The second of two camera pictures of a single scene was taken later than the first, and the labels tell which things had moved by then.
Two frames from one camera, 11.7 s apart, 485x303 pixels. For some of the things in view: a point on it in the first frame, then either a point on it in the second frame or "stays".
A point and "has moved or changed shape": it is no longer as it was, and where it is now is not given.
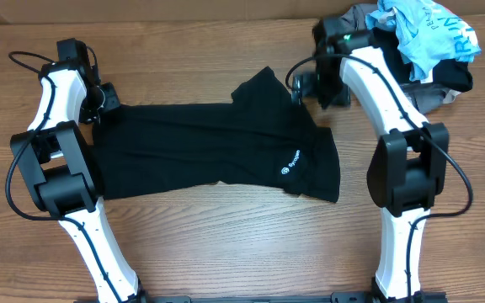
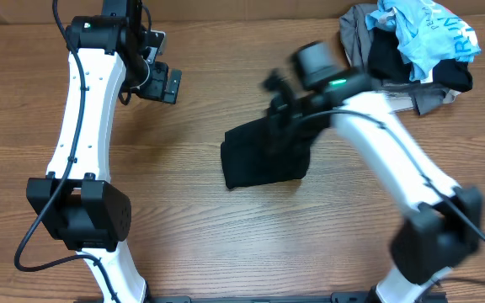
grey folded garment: x=424 y=96 stays
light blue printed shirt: x=427 y=32 stays
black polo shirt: x=263 y=138 has moved or changed shape
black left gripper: x=112 y=101 to x=156 y=91
